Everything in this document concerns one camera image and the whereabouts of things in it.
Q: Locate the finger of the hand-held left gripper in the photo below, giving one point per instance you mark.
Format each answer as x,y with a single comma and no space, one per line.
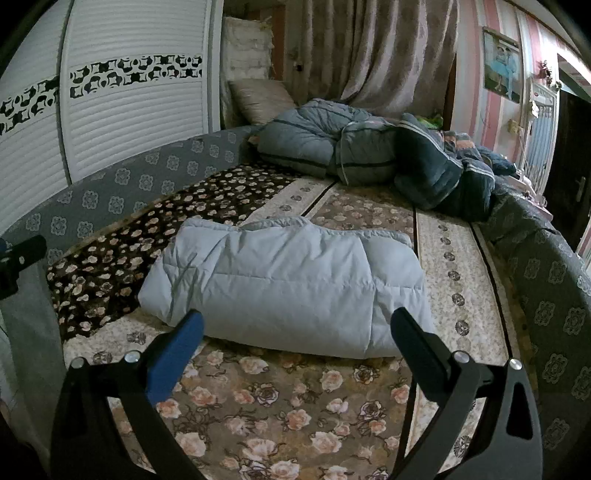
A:
30,250

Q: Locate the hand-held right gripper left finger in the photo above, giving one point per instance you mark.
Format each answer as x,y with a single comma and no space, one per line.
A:
178,350

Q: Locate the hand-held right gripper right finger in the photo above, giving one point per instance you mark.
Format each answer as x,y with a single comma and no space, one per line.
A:
415,341

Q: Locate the light blue puffer jacket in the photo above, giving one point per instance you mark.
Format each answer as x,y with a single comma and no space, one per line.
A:
286,286

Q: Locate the grey cloth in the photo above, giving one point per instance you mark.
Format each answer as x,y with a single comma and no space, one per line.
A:
32,323

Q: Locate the floral bed blanket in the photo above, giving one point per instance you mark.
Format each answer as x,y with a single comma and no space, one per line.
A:
277,406

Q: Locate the dark teal blanket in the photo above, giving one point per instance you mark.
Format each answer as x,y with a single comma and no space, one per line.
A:
429,170

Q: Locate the multicoloured patterned quilt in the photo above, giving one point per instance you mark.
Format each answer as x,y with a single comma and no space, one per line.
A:
461,141

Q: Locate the green cloth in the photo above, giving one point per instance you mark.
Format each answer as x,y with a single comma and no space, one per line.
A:
429,122

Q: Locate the grey-blue folded quilt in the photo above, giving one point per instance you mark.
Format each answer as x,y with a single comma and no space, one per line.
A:
300,134

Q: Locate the dark door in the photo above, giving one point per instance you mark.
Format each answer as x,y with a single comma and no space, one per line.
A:
572,161

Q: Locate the white metal rack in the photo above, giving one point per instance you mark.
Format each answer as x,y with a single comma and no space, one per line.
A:
542,138

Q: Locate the beige pillow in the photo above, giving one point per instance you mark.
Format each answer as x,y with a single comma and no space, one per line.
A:
263,99

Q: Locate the beige patterned curtain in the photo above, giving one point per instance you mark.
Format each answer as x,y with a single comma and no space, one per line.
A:
369,55

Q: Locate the white textured cushion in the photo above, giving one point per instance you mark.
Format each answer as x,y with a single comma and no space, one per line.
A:
247,46

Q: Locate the grey floral bed rail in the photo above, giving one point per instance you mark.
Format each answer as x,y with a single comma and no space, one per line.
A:
554,314
138,175

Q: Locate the wall poster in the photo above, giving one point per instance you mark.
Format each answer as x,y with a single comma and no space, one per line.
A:
501,64

